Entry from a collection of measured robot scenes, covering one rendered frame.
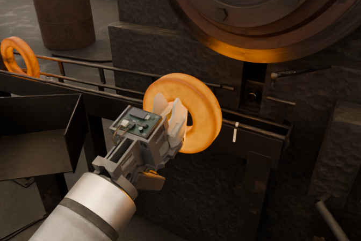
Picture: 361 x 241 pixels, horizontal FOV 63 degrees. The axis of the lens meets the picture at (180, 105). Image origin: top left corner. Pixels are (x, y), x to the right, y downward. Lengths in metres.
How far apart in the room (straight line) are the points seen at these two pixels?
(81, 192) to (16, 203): 1.29
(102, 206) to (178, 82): 0.24
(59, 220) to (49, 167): 0.45
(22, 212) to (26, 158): 0.75
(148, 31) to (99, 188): 0.59
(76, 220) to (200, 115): 0.26
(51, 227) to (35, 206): 1.23
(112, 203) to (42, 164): 0.49
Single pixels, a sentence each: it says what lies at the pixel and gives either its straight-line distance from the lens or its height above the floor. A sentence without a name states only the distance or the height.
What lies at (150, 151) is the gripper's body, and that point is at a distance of 0.43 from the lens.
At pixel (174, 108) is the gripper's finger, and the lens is 0.48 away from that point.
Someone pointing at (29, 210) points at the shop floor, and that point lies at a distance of 1.63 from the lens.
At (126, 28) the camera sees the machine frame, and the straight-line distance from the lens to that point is 0.94.
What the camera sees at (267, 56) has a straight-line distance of 0.65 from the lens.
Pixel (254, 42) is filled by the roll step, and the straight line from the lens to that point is 0.63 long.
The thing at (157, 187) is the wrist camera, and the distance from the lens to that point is 0.54.
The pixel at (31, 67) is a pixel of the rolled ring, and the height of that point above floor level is 0.69.
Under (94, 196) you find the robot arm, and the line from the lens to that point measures 0.40.
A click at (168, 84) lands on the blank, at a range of 0.52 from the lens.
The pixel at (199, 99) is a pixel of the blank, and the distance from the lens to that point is 0.50.
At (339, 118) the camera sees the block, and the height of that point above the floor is 0.80.
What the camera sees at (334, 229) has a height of 0.58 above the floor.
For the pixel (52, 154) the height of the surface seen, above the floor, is 0.60.
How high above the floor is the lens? 1.12
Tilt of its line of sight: 31 degrees down
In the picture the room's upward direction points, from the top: straight up
